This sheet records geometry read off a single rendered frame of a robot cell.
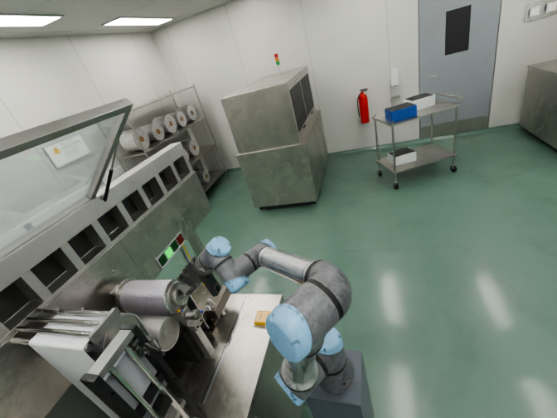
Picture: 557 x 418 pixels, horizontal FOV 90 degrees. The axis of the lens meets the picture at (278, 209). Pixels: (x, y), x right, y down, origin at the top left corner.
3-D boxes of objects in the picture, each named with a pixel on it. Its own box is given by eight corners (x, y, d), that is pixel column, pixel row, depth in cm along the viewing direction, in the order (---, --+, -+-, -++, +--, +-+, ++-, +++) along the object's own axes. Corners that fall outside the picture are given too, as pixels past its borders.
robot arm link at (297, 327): (326, 379, 98) (347, 303, 60) (297, 414, 91) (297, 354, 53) (302, 352, 105) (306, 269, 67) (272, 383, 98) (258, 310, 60)
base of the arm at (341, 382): (355, 356, 111) (351, 340, 106) (353, 396, 99) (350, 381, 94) (317, 352, 116) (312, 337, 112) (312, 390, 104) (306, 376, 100)
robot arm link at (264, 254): (364, 258, 66) (260, 231, 107) (333, 287, 61) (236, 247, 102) (377, 296, 70) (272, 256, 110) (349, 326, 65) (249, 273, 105)
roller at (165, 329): (167, 356, 108) (152, 337, 102) (118, 351, 116) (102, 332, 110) (183, 328, 117) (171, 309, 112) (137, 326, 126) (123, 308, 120)
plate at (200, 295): (219, 318, 136) (214, 310, 133) (153, 316, 149) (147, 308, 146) (230, 293, 149) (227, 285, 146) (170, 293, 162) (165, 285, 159)
